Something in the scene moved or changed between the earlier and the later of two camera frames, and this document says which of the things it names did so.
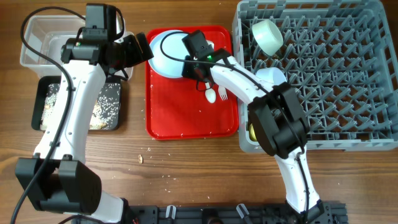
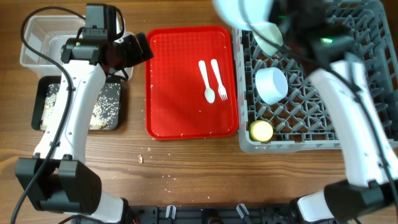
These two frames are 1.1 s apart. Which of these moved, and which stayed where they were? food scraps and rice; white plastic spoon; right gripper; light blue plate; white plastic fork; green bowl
Moved: right gripper; light blue plate
Stayed: white plastic spoon; white plastic fork; food scraps and rice; green bowl
